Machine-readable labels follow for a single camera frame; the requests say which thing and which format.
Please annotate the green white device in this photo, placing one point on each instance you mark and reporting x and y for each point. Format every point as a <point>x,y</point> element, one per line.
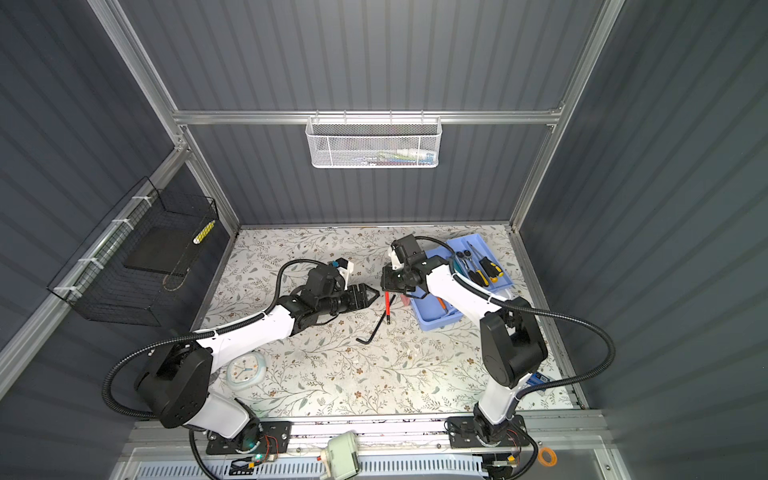
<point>340,457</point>

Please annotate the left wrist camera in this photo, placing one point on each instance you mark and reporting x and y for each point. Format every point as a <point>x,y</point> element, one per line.
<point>345,267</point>

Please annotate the black yellow screwdriver long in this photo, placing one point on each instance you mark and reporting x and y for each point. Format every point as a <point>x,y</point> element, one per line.
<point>472,270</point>

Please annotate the orange pencil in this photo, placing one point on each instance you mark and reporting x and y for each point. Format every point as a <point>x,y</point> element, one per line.
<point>443,304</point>

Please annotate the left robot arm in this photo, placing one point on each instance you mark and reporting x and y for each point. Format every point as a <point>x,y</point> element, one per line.
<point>175,381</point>

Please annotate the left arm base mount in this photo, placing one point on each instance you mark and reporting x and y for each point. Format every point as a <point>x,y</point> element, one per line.
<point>257,438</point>

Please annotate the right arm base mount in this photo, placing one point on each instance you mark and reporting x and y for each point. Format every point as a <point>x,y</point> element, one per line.
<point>466,432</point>

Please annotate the white wire wall basket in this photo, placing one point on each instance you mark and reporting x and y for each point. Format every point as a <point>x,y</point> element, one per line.
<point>388,145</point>

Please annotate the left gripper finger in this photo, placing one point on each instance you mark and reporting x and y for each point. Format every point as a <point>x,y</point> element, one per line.
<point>364,290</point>
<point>361,303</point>

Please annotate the blue stapler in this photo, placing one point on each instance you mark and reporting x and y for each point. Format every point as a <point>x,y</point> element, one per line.
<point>537,379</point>

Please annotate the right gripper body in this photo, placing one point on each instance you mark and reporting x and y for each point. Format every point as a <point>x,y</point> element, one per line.
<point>396,280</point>

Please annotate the black hex key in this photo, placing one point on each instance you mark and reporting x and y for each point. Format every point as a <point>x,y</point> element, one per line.
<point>370,338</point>

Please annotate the black wire side basket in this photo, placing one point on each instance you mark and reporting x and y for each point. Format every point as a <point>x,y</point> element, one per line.
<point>142,270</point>

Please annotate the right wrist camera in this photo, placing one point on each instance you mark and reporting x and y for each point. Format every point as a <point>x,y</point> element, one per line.
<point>395,260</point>

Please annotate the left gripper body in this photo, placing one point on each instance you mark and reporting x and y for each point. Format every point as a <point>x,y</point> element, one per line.
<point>334,305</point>

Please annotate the red hex key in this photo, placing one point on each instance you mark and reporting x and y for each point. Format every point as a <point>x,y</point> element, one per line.
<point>388,304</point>

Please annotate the yellow black screwdriver short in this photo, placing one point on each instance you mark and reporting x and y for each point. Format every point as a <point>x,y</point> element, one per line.
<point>491,269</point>

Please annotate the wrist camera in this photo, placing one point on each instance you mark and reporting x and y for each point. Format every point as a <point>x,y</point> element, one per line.
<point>395,260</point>
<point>345,267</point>

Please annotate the white blue tool box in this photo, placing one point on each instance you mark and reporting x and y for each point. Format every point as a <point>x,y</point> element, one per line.
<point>464,298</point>

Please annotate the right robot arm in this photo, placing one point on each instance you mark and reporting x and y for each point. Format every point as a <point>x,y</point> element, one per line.
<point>512,343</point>

